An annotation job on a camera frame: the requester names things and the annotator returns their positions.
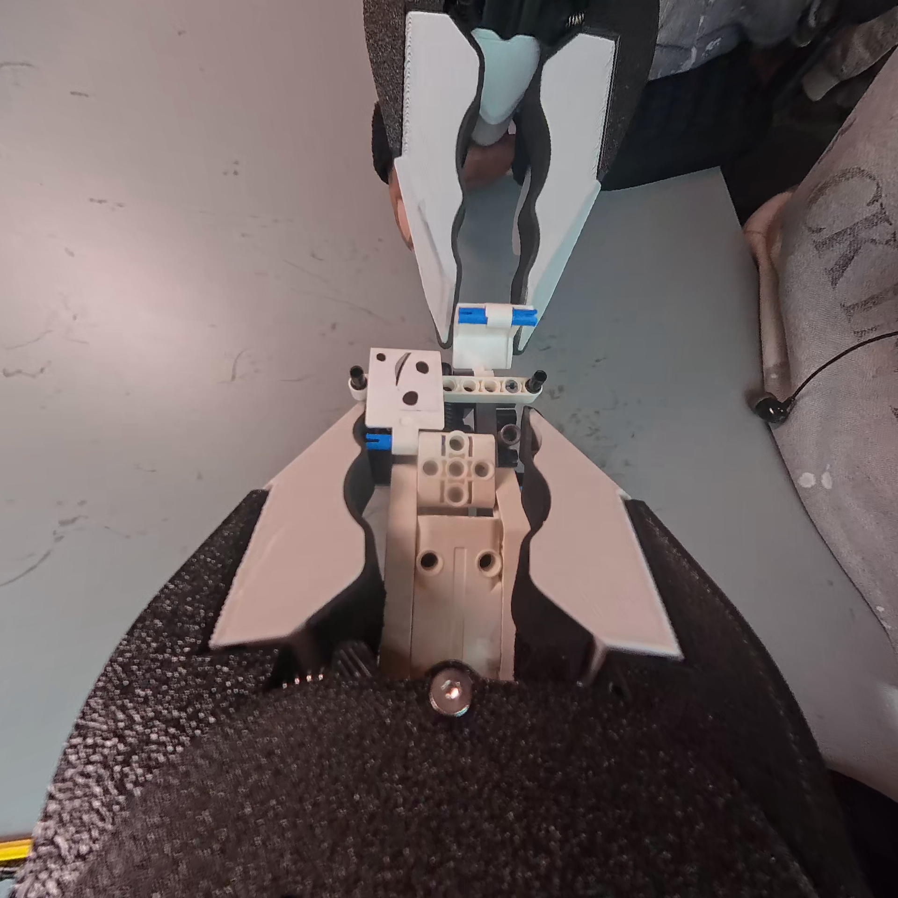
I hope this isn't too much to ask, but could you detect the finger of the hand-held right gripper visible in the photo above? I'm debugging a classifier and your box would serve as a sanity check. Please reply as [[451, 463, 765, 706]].
[[391, 10, 486, 350], [514, 31, 620, 350]]

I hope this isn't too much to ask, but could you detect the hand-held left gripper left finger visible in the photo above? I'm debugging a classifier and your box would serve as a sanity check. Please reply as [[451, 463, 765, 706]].
[[208, 402, 385, 652]]

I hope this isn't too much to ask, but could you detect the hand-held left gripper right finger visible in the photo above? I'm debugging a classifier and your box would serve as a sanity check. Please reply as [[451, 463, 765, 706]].
[[514, 406, 686, 662]]

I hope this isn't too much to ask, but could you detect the white toy truck model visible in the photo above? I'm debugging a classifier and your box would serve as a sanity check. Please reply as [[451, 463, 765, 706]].
[[347, 345, 550, 683]]

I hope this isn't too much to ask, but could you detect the white curved panel brick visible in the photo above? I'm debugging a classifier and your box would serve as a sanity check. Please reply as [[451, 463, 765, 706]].
[[449, 302, 541, 374]]

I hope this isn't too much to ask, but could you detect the person's right forearm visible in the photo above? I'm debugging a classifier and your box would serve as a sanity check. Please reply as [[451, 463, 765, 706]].
[[649, 0, 801, 80]]

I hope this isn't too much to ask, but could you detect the grey desk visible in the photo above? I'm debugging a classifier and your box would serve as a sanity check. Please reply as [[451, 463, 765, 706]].
[[0, 0, 885, 843]]

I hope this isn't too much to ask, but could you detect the person's right hand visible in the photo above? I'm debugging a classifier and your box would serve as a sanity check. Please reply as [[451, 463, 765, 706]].
[[389, 132, 519, 252]]

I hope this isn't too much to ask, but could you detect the thin black cable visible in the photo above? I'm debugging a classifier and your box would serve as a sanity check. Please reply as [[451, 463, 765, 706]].
[[786, 330, 898, 411]]

